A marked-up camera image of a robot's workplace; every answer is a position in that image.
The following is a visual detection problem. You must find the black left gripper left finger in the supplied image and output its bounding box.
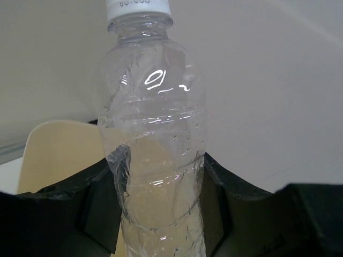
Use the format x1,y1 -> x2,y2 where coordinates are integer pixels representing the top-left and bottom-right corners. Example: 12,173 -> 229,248
1,160 -> 121,256

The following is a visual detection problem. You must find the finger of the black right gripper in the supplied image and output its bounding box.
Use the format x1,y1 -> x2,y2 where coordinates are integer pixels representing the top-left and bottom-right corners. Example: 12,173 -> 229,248
88,119 -> 98,125

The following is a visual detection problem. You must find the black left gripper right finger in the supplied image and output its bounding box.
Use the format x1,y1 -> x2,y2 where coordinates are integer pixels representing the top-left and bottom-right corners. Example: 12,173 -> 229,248
202,154 -> 342,256

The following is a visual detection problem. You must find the clear bottle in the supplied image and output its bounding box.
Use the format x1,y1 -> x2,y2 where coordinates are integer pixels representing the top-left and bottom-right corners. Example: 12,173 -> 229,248
95,1 -> 206,256

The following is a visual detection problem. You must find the beige plastic bin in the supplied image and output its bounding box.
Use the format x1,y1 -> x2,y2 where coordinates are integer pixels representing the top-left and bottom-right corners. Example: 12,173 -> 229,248
18,120 -> 195,229

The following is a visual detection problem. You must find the aluminium frame rail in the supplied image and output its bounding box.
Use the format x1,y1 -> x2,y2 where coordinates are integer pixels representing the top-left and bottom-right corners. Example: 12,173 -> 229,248
0,142 -> 26,164

